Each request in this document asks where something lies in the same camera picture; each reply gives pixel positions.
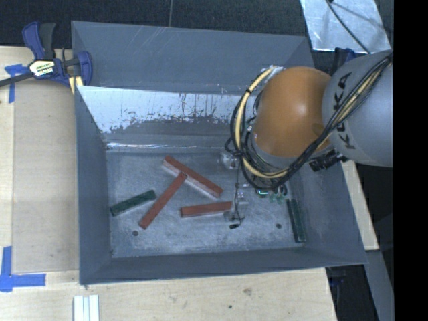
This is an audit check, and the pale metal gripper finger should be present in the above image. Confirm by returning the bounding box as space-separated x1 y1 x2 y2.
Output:
223 191 250 222
219 151 240 170

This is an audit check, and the red-brown flat block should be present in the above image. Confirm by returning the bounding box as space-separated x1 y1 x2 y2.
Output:
161 155 225 200
138 171 189 231
180 201 233 219

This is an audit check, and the grey metal bin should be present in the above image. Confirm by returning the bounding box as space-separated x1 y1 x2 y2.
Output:
70 20 369 286

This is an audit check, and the dark green flat block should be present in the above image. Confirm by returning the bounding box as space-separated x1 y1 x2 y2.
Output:
286 198 308 244
109 189 158 217

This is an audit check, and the pale wood board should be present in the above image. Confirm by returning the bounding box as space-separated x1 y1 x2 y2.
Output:
11 78 82 275

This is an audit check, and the black cylinder on white bracket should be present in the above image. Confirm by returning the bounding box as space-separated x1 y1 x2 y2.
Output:
308 152 346 173

